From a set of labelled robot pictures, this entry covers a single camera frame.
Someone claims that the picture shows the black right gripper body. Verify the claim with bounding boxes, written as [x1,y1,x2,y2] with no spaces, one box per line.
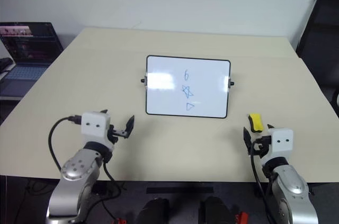
[253,135,272,158]

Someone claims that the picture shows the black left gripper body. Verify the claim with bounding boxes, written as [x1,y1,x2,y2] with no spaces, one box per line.
[106,125,127,144]

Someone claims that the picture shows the yellow and black eraser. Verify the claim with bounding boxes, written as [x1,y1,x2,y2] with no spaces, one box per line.
[247,113,265,133]

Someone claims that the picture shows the small black-framed whiteboard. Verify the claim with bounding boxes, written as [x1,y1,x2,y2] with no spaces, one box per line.
[140,55,235,119]

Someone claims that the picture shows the dark rounded shape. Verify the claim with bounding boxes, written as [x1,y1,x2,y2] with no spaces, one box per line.
[136,196,171,224]
[198,195,236,224]

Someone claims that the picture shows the open laptop computer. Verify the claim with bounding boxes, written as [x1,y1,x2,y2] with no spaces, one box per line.
[0,22,65,98]

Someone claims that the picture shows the black office chair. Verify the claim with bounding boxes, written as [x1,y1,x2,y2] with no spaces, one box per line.
[295,0,339,119]

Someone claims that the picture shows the black object beside laptop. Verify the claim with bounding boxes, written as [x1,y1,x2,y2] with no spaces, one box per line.
[0,58,14,74]

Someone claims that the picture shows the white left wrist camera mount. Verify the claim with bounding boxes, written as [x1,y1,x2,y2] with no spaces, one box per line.
[80,112,111,145]

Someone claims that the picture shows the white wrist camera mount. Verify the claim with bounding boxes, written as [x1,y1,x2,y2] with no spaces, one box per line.
[266,128,293,159]
[80,112,111,145]

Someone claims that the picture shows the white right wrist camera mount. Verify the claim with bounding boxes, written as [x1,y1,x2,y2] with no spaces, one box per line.
[266,128,293,159]

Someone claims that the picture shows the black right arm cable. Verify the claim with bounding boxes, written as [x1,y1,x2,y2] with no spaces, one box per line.
[249,141,269,200]

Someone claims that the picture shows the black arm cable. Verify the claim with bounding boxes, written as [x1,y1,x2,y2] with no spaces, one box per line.
[249,141,269,200]
[48,114,128,190]

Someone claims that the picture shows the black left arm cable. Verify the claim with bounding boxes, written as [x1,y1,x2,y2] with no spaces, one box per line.
[48,114,128,190]

